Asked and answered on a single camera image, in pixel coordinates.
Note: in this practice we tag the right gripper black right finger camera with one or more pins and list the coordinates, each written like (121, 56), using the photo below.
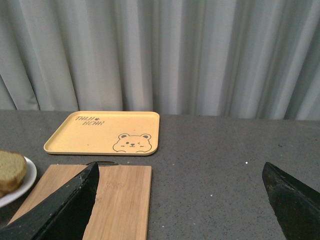
(295, 204)

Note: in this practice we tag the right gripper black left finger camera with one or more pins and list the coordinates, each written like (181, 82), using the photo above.
(63, 215)

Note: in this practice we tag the white round plate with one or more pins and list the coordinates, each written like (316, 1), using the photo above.
(27, 183)

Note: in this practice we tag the bread slice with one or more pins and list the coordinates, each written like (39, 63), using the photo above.
(13, 168)

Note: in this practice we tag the bamboo cutting board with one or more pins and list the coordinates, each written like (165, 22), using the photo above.
(121, 206)

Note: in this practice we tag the yellow bear tray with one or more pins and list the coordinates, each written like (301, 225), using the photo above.
(108, 133)

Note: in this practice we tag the grey curtain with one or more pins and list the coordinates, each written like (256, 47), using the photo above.
(252, 59)

